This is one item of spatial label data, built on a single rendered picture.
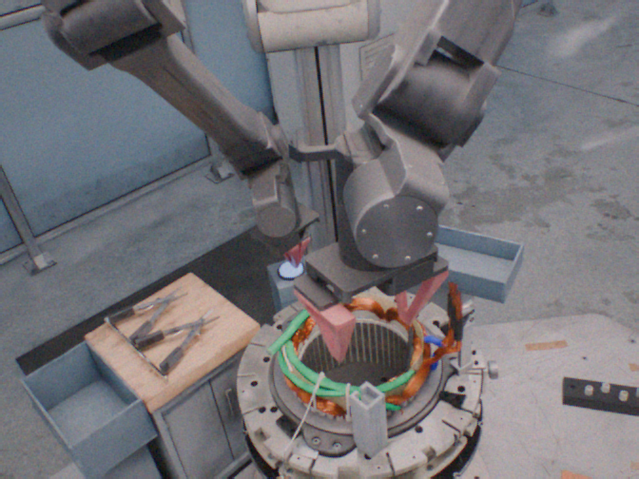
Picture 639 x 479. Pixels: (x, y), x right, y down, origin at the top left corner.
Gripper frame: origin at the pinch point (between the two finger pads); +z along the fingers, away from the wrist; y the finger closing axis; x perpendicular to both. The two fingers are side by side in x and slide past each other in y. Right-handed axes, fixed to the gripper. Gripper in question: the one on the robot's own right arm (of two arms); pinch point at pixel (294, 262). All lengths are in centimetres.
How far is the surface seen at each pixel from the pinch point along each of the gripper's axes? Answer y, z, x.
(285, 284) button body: -3.6, 1.4, -1.6
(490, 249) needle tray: 25.9, 2.9, -21.3
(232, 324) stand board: -16.6, -2.8, -5.9
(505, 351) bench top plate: 27.2, 29.0, -24.5
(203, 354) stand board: -23.1, -3.3, -7.7
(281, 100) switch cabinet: 119, 80, 178
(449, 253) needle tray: 21.8, 4.1, -15.8
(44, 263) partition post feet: -17, 103, 191
